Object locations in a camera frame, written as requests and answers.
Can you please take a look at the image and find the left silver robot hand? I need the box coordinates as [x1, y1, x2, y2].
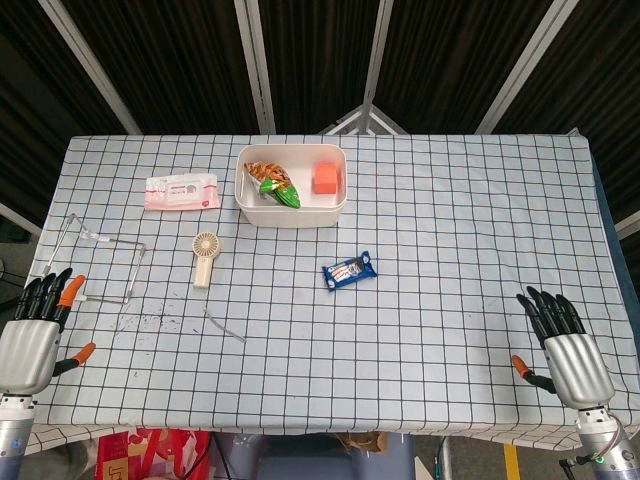
[0, 267, 96, 396]

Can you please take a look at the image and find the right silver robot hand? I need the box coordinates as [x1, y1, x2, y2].
[510, 284, 616, 411]

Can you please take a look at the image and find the small beige handheld fan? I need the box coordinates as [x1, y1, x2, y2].
[192, 231, 222, 289]

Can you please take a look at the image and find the red patterned bag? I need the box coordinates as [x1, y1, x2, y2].
[96, 427, 214, 480]

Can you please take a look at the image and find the thin clear plastic strip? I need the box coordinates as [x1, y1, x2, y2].
[202, 307, 248, 344]

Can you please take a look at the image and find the pink wet wipes pack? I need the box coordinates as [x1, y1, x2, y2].
[143, 172, 222, 212]

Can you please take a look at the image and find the brown paper bag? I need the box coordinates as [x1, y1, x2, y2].
[333, 430, 389, 454]

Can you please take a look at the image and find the blue cookie packet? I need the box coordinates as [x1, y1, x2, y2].
[321, 251, 378, 293]

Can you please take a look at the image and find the blue grey chair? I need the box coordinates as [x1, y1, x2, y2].
[214, 432, 417, 480]

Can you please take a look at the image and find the white plastic storage box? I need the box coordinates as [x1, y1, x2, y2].
[234, 143, 349, 228]

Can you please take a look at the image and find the green orange snack bag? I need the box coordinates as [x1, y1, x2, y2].
[243, 160, 302, 209]

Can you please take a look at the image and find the orange sponge block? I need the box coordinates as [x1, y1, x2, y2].
[312, 160, 343, 195]

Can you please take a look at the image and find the white metal floor stand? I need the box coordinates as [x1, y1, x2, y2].
[318, 103, 409, 135]

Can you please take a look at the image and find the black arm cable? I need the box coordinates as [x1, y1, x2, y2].
[558, 455, 601, 470]

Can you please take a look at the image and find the bent metal wire frame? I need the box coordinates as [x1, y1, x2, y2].
[42, 213, 149, 305]

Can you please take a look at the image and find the white partition frame post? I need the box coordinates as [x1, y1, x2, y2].
[38, 0, 145, 135]
[473, 0, 582, 134]
[233, 0, 277, 135]
[360, 0, 397, 107]

